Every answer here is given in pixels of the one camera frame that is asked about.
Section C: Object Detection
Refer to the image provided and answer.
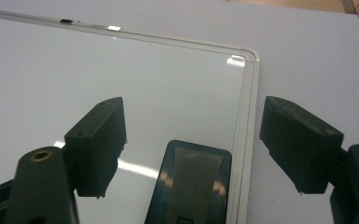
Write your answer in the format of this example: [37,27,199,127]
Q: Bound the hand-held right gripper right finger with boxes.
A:
[258,95,345,196]

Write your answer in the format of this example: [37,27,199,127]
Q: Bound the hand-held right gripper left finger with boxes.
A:
[63,96,128,200]

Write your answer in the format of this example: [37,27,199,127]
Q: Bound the black whiteboard eraser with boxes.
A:
[144,139,233,224]

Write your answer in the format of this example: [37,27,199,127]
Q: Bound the silver-framed whiteboard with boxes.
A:
[0,7,261,224]

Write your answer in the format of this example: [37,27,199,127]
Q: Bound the large white cover board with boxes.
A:
[0,0,359,224]

